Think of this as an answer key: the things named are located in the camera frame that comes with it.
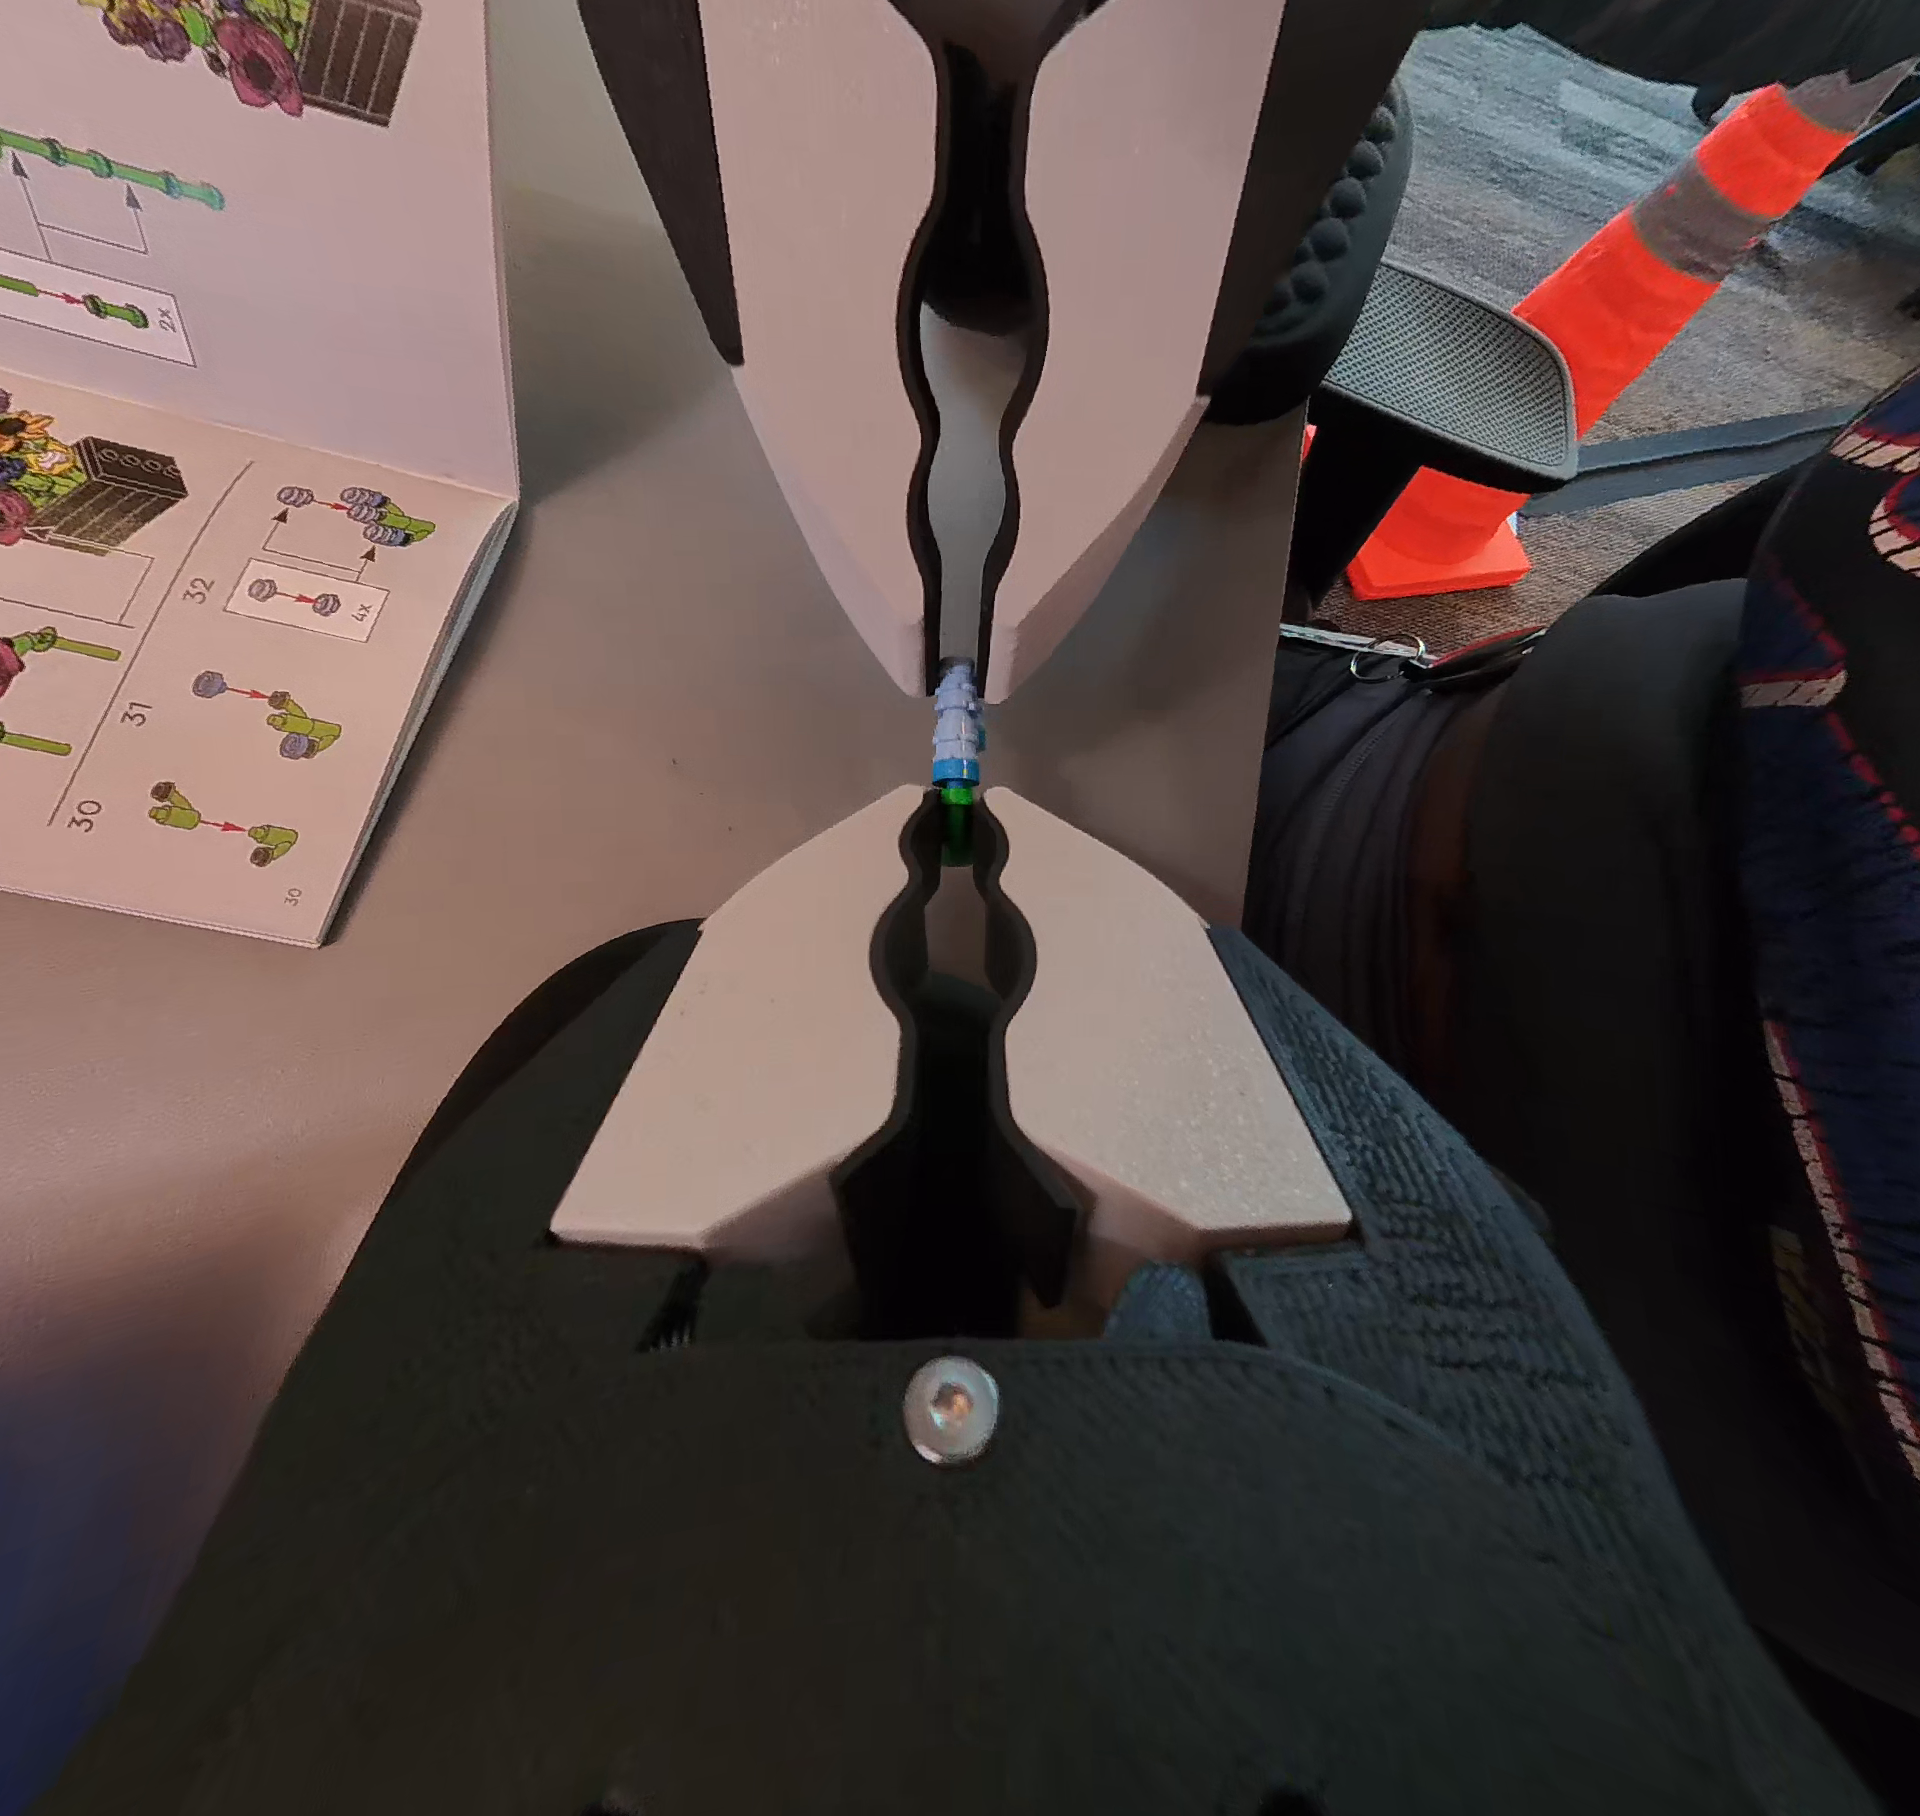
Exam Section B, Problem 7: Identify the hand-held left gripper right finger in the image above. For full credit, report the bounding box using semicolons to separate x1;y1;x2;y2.
966;792;1356;1332

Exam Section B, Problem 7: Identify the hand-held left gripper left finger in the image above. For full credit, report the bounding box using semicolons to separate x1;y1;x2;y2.
552;788;941;1332

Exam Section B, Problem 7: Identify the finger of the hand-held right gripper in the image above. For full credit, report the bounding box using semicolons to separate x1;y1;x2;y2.
966;0;1301;692
686;0;962;704

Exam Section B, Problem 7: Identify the lego instruction booklet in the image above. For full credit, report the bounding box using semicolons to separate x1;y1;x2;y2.
0;0;524;952

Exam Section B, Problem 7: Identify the black rounded pad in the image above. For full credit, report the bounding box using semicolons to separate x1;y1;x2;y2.
1211;71;1419;431

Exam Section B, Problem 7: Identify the grey chair armrest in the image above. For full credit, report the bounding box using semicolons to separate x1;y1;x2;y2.
1315;264;1867;499

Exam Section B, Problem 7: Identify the orange plastic wedge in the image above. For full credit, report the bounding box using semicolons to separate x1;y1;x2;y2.
1342;69;1920;608

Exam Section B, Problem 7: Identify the metal key ring clip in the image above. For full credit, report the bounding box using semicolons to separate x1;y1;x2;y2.
1282;624;1446;687

